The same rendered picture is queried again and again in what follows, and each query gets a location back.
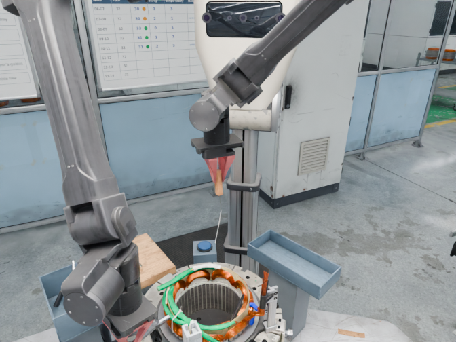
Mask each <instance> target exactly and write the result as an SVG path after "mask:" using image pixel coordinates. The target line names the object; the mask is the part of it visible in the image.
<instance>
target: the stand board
mask: <svg viewBox="0 0 456 342"><path fill-rule="evenodd" d="M132 242H134V243H135V244H136V245H137V246H138V253H139V262H140V264H141V265H142V270H143V271H142V272H141V271H140V281H141V289H143V288H145V287H148V286H150V285H152V284H154V283H156V282H157V281H158V280H160V279H161V278H163V277H164V276H166V275H167V274H169V273H171V274H175V273H176V266H175V265H174V264H173V263H172V261H171V260H170V259H169V258H168V257H167V256H166V255H165V254H164V253H163V251H162V250H161V249H160V248H159V247H158V245H157V244H156V243H155V242H154V241H153V240H152V239H151V238H150V237H149V235H148V234H147V233H144V234H142V235H140V236H137V237H135V238H134V239H133V241H132Z"/></svg>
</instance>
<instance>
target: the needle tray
mask: <svg viewBox="0 0 456 342"><path fill-rule="evenodd" d="M247 255H248V256H249V257H250V258H252V259H254V260H255V261H257V262H259V263H260V264H262V265H264V266H265V267H266V268H268V269H269V277H268V280H269V286H270V287H273V286H278V298H277V303H278V305H279V309H280V308H281V310H282V319H283V320H285V321H286V329H285V331H288V329H289V328H292V329H293V332H292V333H293V337H292V340H293V339H294V338H295V337H296V336H297V335H298V334H299V333H300V332H301V331H302V330H303V329H304V328H305V324H306V319H307V310H308V305H309V296H310V295H311V296H313V297H315V298H316V299H318V300H320V299H321V298H322V297H323V296H324V295H325V294H326V292H327V291H328V290H329V289H330V288H331V287H332V286H333V285H334V284H335V283H336V282H337V281H338V280H339V279H340V275H341V268H342V266H340V265H338V264H336V263H334V262H332V261H330V260H328V259H326V258H325V257H323V256H321V255H319V254H317V253H315V252H314V251H312V250H310V249H308V248H306V247H304V246H302V245H300V244H298V243H296V242H294V241H292V240H290V239H289V238H287V237H285V236H283V235H281V234H279V233H277V232H276V231H274V230H272V229H269V230H267V231H266V232H265V233H263V234H261V235H260V236H259V237H257V238H255V239H254V240H253V241H251V242H249V243H248V248H247ZM290 342H291V341H290Z"/></svg>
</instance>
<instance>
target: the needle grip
mask: <svg viewBox="0 0 456 342"><path fill-rule="evenodd" d="M215 190H216V195H222V194H223V182H222V174H221V170H220V169H217V173H216V183H215Z"/></svg>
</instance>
